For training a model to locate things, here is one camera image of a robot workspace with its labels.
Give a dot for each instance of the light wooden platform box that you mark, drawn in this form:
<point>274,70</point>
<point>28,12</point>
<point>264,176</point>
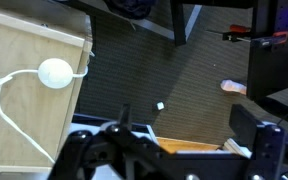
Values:
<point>34,113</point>

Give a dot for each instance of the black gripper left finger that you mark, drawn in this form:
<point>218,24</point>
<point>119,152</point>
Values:
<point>125,118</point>

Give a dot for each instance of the black bag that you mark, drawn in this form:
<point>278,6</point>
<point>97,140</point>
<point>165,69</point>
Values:
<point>130,6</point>

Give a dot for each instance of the black robot cart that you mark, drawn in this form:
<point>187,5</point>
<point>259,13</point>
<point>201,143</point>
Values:
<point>274,66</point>

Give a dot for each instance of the small white cube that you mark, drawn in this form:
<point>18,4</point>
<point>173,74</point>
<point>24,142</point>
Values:
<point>160,106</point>

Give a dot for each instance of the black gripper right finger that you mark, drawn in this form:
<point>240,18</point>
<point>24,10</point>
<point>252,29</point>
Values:
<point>247,128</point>

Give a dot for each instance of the bare human foot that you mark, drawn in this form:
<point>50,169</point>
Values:
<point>232,86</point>

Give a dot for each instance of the black table leg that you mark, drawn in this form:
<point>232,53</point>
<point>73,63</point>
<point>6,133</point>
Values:
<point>178,23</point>

